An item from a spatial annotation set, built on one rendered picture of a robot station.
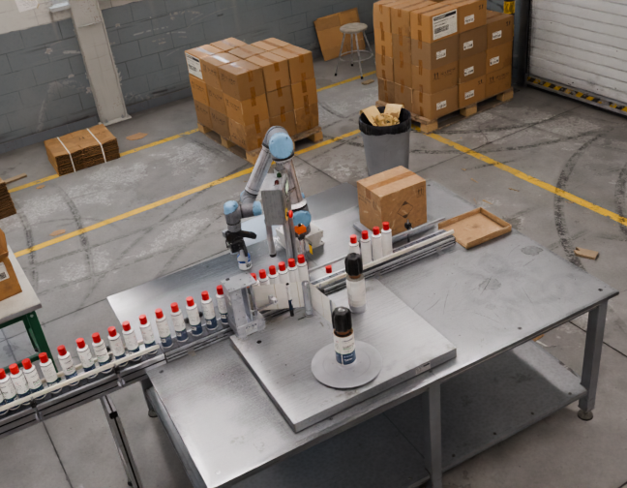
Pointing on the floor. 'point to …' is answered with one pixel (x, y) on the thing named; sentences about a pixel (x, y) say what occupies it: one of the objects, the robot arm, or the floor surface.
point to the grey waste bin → (386, 151)
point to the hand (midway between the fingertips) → (244, 259)
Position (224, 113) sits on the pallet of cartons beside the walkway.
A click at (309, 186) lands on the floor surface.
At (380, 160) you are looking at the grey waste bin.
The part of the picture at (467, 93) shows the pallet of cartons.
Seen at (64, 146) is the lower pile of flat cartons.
